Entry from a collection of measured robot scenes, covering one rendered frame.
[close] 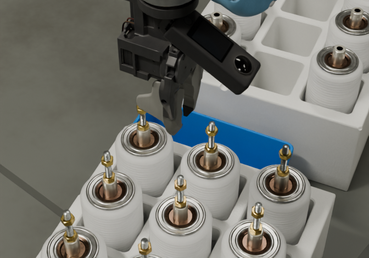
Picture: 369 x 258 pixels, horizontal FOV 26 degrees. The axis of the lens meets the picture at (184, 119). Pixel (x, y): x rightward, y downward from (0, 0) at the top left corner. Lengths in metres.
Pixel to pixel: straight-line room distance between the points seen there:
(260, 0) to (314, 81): 0.70
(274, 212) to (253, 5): 0.53
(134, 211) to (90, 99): 0.55
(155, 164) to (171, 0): 0.46
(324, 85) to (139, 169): 0.38
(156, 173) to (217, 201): 0.11
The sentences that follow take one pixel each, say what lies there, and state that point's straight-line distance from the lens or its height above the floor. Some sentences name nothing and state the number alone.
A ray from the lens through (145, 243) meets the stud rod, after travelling 1.07.
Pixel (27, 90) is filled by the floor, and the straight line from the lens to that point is 1.78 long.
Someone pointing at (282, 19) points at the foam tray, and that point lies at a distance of 1.67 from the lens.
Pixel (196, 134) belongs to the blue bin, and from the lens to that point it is 1.57.
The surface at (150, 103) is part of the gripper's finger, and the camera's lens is 1.01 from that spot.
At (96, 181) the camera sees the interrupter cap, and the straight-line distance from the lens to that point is 1.25.
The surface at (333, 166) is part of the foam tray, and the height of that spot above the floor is 0.06.
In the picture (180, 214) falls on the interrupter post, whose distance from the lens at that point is 1.19.
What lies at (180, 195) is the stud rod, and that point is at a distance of 1.16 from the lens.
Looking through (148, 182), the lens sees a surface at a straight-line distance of 1.32.
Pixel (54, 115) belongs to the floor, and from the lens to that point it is 1.72.
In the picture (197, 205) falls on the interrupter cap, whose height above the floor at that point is 0.25.
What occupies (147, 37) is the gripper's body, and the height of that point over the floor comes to 0.60.
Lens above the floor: 1.21
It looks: 46 degrees down
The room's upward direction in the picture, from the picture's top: straight up
